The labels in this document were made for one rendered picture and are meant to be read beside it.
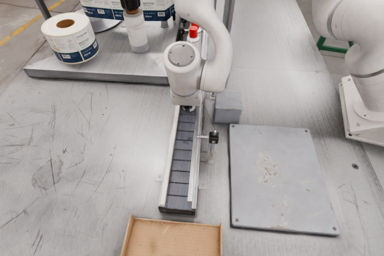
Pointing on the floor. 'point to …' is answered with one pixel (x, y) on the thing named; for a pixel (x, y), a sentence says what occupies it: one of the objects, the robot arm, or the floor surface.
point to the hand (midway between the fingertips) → (187, 106)
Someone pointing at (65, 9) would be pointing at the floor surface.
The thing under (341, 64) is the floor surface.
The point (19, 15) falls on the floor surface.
